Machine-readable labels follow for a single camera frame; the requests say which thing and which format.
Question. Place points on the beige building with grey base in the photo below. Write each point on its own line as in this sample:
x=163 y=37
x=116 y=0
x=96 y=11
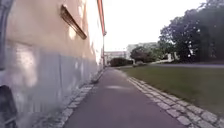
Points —
x=43 y=50

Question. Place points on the dark trimmed bush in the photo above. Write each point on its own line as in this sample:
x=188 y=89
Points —
x=119 y=62

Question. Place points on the grey asphalt path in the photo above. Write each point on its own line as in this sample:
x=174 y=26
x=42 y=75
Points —
x=115 y=100

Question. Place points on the cobblestone edging strip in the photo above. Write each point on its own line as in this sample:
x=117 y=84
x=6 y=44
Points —
x=170 y=106
x=75 y=100

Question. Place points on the group of dark trees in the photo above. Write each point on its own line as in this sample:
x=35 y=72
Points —
x=196 y=33

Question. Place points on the pale distant building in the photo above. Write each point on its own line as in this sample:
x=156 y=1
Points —
x=118 y=54

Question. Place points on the green grass lawn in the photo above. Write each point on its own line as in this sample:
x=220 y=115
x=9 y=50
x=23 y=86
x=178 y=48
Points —
x=186 y=81

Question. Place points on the grey road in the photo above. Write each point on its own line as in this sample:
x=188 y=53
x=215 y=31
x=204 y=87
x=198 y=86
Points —
x=193 y=65

